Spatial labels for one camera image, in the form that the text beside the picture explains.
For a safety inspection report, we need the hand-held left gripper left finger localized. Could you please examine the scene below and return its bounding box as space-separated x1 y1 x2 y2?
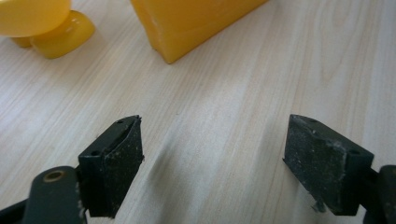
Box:
78 114 146 219

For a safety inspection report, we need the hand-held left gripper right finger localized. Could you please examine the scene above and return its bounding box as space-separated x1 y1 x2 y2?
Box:
282 113 375 217

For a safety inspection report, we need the yellow plastic block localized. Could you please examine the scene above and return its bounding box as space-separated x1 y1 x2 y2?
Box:
130 0 269 65

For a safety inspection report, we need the yellow rounded plastic toy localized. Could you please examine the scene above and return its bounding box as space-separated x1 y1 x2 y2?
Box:
0 0 96 60

